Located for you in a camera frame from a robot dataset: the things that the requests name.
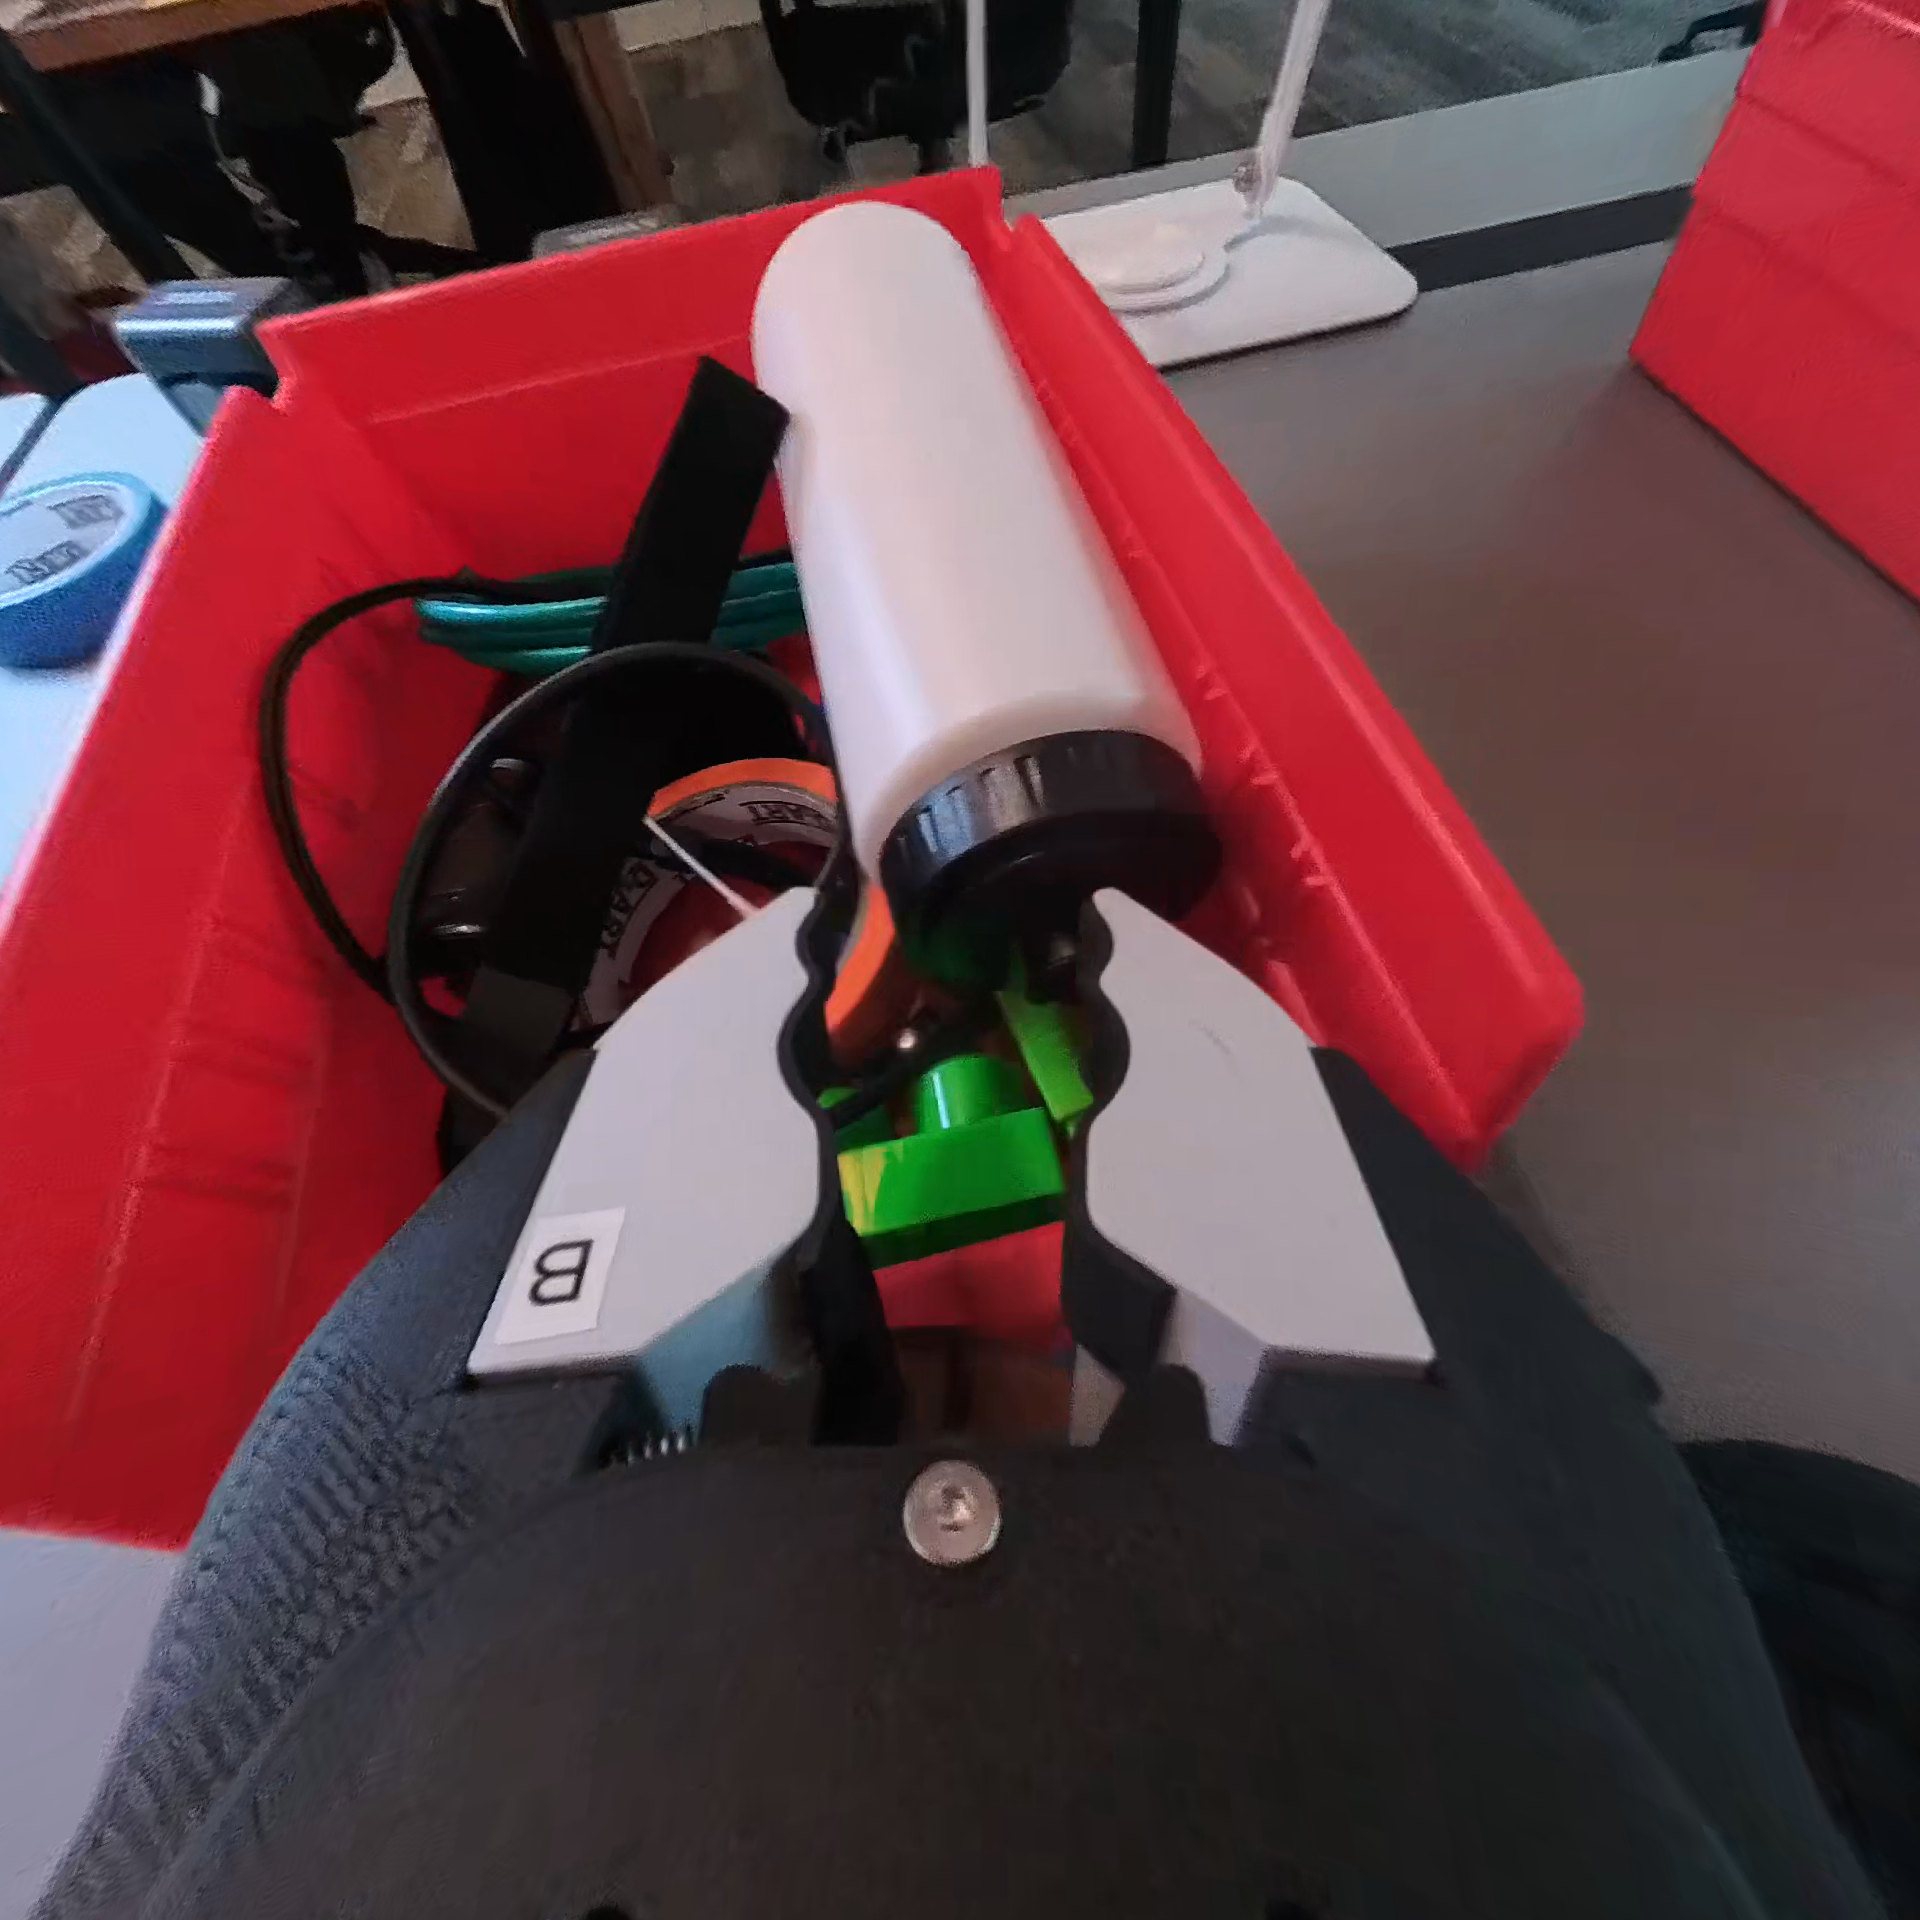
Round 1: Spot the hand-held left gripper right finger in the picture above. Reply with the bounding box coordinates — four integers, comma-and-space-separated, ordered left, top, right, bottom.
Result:
1055, 884, 1443, 1449

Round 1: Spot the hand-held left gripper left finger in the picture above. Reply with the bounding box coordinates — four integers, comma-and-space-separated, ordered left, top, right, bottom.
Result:
469, 884, 909, 1449

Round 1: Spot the red plastic bin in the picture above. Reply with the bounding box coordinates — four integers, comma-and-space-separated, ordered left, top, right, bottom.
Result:
0, 165, 1583, 1547
1630, 0, 1920, 601

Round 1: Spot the white bottle with black cap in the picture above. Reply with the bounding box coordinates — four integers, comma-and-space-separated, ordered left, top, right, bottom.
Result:
749, 202, 1224, 933

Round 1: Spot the orange tape roll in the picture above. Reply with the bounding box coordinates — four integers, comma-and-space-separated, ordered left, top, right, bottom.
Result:
591, 765, 902, 1052

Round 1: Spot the green plastic part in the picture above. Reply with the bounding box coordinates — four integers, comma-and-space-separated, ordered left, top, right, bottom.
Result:
831, 901, 1088, 1263

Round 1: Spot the person's dark clothing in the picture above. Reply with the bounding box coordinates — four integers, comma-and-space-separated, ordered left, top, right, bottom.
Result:
1680, 1441, 1920, 1920

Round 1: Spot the blue tape roll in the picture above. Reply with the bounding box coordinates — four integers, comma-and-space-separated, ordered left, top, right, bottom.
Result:
0, 472, 166, 671

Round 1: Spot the grey clamp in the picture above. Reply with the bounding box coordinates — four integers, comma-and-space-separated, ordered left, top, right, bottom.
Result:
112, 276, 301, 429

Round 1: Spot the black office chair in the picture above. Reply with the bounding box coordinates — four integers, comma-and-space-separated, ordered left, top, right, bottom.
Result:
756, 0, 1074, 175

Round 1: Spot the wooden desk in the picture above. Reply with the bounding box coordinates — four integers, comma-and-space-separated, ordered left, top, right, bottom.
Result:
0, 0, 676, 213

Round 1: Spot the black round ring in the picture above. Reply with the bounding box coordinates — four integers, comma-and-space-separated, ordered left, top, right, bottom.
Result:
387, 644, 834, 1114

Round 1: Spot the green cable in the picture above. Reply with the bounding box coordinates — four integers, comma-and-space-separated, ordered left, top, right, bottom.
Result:
415, 563, 812, 677

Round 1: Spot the black cable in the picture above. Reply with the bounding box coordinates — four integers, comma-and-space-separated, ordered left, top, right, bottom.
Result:
259, 576, 506, 993

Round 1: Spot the black strap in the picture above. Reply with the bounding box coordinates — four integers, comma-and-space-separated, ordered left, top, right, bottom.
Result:
496, 357, 789, 1097

